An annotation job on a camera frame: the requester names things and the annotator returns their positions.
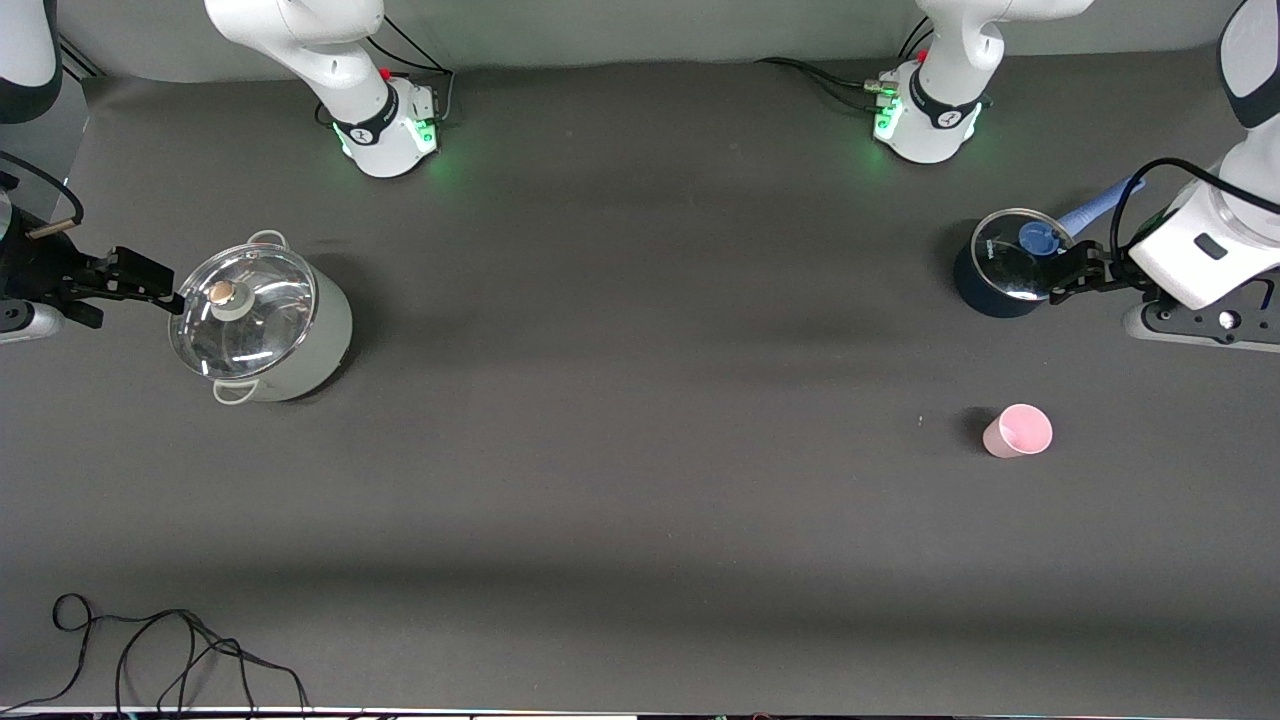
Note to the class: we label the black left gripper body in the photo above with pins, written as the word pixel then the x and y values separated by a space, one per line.
pixel 1112 272

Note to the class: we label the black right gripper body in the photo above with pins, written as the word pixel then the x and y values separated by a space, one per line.
pixel 35 268

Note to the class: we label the pink plastic cup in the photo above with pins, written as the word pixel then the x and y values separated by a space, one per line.
pixel 1020 432

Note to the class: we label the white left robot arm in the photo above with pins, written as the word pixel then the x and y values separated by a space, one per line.
pixel 1225 235

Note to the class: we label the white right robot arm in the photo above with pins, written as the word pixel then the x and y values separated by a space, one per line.
pixel 350 60

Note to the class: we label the glass lid with blue knob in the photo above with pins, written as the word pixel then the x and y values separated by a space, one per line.
pixel 1005 265

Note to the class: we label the dark blue saucepan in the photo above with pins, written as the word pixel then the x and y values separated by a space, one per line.
pixel 985 300

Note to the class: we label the glass lid with wooden knob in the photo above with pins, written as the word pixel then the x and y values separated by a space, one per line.
pixel 260 320

